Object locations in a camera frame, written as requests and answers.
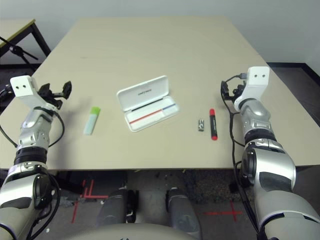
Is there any black tripod stand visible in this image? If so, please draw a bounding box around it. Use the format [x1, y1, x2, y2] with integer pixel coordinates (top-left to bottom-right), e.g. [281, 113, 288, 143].
[0, 36, 40, 73]

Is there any white plastic pencil case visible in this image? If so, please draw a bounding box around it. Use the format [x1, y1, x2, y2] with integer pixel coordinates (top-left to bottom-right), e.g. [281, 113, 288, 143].
[116, 75, 180, 133]

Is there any grey robot leg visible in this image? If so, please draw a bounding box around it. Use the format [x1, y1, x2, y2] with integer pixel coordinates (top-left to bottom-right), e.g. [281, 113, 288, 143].
[166, 187, 203, 238]
[96, 189, 140, 229]

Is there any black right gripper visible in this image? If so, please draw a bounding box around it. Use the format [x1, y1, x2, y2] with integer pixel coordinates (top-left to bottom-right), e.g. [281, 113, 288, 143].
[221, 81, 247, 100]

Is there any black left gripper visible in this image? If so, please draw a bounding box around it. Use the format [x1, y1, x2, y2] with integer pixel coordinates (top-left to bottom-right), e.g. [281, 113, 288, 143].
[37, 80, 73, 110]

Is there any black marker with red cap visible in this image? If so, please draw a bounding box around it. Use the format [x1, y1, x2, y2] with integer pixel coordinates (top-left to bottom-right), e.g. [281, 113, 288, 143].
[208, 108, 219, 141]

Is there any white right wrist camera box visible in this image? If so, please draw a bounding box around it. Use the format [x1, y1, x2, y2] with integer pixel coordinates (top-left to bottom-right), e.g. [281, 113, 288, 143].
[234, 66, 271, 111]

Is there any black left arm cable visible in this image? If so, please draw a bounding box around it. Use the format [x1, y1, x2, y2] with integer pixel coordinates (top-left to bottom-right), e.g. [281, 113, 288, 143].
[0, 84, 66, 149]

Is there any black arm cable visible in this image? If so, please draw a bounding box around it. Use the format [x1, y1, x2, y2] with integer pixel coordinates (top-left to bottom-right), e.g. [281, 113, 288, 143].
[219, 72, 261, 240]
[0, 84, 66, 149]

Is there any green capped highlighter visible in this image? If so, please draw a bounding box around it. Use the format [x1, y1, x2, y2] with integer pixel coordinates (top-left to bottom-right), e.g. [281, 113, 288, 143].
[83, 106, 102, 137]

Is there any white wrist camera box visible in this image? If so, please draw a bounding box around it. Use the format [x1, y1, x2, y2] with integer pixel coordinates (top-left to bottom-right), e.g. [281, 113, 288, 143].
[9, 74, 49, 109]
[234, 66, 271, 111]

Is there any side table with black legs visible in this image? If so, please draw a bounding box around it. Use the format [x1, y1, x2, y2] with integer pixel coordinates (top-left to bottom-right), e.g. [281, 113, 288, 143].
[0, 18, 52, 66]

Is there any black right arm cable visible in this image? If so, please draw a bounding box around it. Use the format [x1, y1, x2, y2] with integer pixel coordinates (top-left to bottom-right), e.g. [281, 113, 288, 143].
[219, 72, 261, 240]

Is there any beige robot torso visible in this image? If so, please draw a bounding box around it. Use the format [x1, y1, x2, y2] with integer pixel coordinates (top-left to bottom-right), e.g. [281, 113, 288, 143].
[84, 223, 201, 240]

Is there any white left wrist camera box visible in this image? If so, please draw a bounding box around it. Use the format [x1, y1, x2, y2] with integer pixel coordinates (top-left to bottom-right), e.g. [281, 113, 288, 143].
[9, 74, 49, 109]

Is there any grey robot left leg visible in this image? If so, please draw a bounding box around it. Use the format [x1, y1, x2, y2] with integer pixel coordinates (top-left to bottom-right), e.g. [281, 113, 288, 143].
[96, 189, 140, 229]

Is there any grey robot right leg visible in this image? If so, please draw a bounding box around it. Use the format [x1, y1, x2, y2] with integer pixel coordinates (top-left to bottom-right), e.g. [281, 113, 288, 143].
[166, 187, 203, 238]

